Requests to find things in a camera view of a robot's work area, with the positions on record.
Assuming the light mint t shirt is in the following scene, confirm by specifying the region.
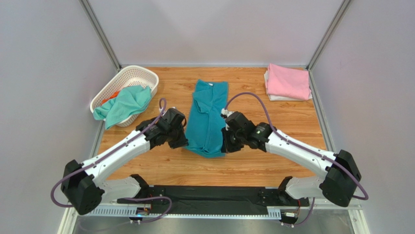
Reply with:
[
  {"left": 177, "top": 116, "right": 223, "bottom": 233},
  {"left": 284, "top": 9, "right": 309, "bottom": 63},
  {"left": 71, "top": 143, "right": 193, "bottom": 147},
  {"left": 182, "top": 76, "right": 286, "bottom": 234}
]
[{"left": 93, "top": 85, "right": 152, "bottom": 130}]

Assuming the orange garment in basket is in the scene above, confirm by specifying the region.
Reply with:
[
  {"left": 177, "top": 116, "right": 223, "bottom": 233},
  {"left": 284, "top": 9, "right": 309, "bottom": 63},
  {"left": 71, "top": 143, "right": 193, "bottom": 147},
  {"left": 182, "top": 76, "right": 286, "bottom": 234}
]
[{"left": 101, "top": 91, "right": 120, "bottom": 105}]

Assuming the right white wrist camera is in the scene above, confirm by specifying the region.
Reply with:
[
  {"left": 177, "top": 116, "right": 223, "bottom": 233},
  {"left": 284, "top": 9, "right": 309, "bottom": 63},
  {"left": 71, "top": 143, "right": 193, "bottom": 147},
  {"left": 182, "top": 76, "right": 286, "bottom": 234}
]
[{"left": 221, "top": 109, "right": 234, "bottom": 119}]

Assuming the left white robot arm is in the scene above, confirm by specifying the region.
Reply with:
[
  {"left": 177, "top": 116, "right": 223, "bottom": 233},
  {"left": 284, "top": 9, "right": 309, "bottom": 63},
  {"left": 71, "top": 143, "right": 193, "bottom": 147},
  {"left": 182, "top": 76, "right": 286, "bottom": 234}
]
[{"left": 61, "top": 108, "right": 188, "bottom": 215}]

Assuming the folded pink t shirt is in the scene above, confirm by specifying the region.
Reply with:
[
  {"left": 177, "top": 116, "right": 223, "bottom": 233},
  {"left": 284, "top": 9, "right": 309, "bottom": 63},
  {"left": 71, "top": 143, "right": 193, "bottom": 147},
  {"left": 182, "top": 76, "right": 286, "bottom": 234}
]
[{"left": 266, "top": 63, "right": 312, "bottom": 100}]

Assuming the aluminium frame rail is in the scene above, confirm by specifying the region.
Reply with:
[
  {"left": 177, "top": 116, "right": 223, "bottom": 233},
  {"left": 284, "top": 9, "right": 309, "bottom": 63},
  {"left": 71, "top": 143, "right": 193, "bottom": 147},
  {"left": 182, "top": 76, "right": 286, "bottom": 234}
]
[{"left": 58, "top": 185, "right": 369, "bottom": 234}]

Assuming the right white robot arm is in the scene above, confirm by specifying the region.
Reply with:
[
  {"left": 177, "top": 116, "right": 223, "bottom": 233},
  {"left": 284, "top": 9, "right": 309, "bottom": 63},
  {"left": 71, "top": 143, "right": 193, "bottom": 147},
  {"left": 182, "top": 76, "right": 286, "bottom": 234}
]
[{"left": 221, "top": 109, "right": 361, "bottom": 207}]

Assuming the teal t shirt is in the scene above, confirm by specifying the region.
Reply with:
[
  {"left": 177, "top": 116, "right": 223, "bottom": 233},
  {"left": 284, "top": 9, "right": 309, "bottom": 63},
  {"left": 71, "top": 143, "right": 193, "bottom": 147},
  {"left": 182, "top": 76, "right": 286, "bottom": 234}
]
[{"left": 185, "top": 80, "right": 228, "bottom": 158}]

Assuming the white plastic laundry basket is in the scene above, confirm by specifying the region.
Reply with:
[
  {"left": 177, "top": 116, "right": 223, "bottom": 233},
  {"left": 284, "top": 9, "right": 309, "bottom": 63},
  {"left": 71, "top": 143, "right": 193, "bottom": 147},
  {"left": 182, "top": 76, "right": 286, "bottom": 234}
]
[{"left": 90, "top": 65, "right": 159, "bottom": 127}]

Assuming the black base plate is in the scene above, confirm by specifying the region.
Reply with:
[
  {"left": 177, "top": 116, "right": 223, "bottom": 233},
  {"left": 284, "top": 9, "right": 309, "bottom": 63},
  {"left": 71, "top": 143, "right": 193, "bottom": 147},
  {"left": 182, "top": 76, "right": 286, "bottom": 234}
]
[{"left": 117, "top": 185, "right": 310, "bottom": 215}]

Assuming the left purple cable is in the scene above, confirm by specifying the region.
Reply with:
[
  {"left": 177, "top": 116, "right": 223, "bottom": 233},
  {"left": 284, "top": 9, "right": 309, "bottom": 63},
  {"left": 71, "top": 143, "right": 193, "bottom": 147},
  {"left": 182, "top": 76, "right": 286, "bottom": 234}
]
[{"left": 50, "top": 97, "right": 173, "bottom": 224}]

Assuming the purple cable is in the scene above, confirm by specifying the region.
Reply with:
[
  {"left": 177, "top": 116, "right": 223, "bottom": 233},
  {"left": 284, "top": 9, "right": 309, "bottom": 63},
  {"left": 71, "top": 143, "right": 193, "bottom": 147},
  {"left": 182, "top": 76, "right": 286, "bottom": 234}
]
[
  {"left": 50, "top": 97, "right": 173, "bottom": 224},
  {"left": 224, "top": 92, "right": 370, "bottom": 227}
]

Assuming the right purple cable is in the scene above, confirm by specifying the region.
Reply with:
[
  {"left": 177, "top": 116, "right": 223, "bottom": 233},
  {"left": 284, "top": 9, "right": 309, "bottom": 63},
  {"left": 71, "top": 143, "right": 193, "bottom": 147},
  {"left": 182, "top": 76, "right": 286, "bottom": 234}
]
[{"left": 224, "top": 92, "right": 370, "bottom": 227}]

